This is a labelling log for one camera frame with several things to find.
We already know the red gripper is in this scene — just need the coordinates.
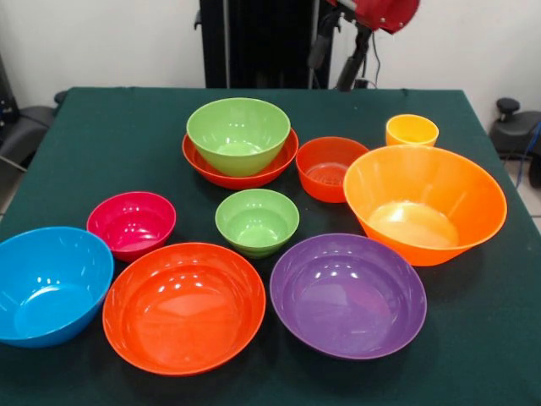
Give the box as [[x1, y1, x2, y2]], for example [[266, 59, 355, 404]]
[[307, 0, 422, 92]]

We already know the blue bowl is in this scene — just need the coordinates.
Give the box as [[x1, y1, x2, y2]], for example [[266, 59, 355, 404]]
[[0, 226, 115, 349]]

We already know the pink bowl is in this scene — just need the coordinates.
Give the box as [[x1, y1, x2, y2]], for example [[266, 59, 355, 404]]
[[86, 190, 178, 264]]

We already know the large red bowl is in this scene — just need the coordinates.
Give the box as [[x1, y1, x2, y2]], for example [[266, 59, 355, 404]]
[[181, 128, 300, 191], [101, 242, 267, 377]]

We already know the dark green table cloth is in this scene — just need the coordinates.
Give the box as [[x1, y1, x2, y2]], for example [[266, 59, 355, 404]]
[[0, 86, 541, 406]]

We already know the blue cable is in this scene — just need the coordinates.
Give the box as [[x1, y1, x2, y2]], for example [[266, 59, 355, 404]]
[[515, 122, 541, 187]]

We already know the large green bowl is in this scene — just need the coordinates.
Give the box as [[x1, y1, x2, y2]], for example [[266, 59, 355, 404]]
[[186, 97, 292, 178]]

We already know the small red bowl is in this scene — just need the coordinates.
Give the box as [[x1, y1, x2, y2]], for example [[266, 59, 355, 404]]
[[295, 135, 370, 204]]

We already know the purple bowl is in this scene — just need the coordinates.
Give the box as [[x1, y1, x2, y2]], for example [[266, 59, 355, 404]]
[[269, 233, 428, 361]]

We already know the small green bowl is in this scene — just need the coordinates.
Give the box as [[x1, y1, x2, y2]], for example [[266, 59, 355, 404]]
[[214, 188, 301, 260]]

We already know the black device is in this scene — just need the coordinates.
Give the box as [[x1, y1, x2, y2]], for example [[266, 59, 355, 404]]
[[0, 52, 20, 126]]

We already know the yellow cup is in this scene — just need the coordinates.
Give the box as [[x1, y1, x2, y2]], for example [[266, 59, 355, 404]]
[[385, 113, 440, 147]]

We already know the large orange bowl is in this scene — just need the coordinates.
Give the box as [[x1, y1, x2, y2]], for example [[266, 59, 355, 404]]
[[342, 144, 508, 267]]

